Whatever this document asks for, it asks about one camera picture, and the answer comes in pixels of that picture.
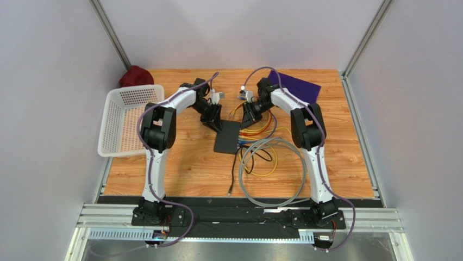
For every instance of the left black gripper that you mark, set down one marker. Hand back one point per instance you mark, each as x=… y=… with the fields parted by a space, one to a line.
x=213 y=121

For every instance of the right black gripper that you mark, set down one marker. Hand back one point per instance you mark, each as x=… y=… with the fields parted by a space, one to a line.
x=250 y=110

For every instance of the black network switch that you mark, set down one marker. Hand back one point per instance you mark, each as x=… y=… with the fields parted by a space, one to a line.
x=226 y=141

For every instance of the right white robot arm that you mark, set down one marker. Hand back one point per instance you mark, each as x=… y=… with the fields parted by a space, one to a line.
x=308 y=134

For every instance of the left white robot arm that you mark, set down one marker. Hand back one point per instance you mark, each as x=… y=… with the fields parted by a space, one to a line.
x=157 y=129

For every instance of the purple cloth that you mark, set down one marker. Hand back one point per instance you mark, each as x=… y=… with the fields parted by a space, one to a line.
x=305 y=91

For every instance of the dark red cloth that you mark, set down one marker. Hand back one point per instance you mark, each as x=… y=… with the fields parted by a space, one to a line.
x=136 y=76

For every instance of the white plastic basket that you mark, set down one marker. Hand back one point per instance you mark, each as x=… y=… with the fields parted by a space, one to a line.
x=123 y=107

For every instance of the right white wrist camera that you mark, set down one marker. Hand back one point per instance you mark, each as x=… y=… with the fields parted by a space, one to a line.
x=245 y=94

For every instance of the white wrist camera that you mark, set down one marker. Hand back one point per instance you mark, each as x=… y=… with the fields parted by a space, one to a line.
x=216 y=96
x=245 y=94

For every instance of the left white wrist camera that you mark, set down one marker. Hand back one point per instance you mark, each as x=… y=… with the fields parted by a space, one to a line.
x=216 y=96

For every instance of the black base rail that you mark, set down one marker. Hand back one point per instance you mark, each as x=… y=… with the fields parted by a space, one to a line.
x=234 y=217

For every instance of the aluminium frame rail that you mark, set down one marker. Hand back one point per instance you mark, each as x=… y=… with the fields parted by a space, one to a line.
x=113 y=222

